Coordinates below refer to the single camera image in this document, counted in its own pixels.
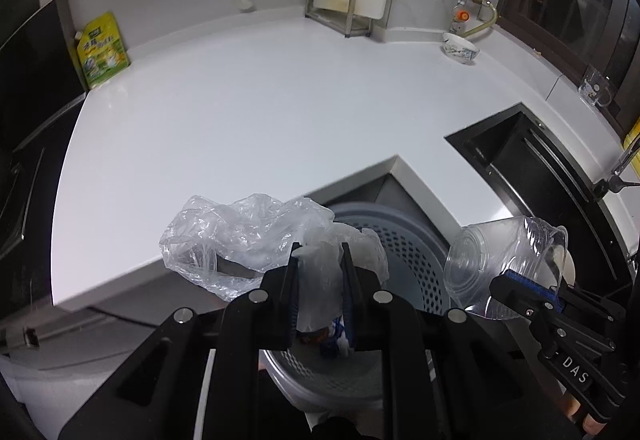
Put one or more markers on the gas valve with orange dial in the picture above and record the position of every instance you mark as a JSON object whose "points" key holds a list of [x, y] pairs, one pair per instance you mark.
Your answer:
{"points": [[462, 12]]}

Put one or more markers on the yellow detergent bottle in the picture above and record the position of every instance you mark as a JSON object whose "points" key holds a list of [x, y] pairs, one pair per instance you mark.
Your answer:
{"points": [[632, 132]]}

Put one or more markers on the metal board rack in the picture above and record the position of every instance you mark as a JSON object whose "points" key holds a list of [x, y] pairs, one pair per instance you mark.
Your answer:
{"points": [[345, 5]]}

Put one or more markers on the clear plastic cup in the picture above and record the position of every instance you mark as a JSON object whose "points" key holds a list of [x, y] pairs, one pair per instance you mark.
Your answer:
{"points": [[495, 255]]}

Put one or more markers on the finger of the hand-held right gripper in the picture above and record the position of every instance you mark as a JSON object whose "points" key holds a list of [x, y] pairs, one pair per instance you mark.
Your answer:
{"points": [[527, 285], [590, 305]]}

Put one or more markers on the black glass appliance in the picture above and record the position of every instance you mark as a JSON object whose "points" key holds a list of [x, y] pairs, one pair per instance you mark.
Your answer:
{"points": [[30, 145]]}

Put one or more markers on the black sink knob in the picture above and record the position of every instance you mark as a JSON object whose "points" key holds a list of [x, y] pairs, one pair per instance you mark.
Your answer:
{"points": [[602, 187]]}

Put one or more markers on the chrome faucet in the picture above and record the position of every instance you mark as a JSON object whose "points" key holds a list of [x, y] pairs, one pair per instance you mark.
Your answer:
{"points": [[625, 160]]}

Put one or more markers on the white floral bowl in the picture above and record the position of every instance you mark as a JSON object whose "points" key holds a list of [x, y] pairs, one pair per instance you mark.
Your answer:
{"points": [[460, 49]]}

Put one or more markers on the clear plastic bag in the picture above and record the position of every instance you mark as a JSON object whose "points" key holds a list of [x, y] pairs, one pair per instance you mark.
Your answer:
{"points": [[240, 230]]}

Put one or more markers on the green yellow refill pouch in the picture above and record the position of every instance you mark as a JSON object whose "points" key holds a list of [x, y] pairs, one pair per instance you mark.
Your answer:
{"points": [[102, 52]]}

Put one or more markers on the black kitchen sink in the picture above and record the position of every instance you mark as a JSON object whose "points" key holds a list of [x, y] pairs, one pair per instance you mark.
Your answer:
{"points": [[530, 170]]}

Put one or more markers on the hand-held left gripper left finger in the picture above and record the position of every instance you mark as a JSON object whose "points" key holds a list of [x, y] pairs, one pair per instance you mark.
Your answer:
{"points": [[291, 300]]}

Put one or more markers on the clear printed mug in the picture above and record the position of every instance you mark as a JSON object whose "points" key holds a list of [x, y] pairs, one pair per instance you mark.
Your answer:
{"points": [[595, 87]]}

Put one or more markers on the person's right hand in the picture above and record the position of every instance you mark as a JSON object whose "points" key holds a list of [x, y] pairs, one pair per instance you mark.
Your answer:
{"points": [[592, 427]]}

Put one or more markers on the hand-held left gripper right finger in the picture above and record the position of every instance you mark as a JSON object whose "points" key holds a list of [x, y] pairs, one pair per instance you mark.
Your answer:
{"points": [[350, 305]]}

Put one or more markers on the blue white wrapper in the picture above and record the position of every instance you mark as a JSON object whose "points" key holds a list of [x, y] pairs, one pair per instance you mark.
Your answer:
{"points": [[337, 345]]}

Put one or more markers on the grey perforated waste basket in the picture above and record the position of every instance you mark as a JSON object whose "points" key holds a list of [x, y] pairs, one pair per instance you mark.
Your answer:
{"points": [[415, 260]]}

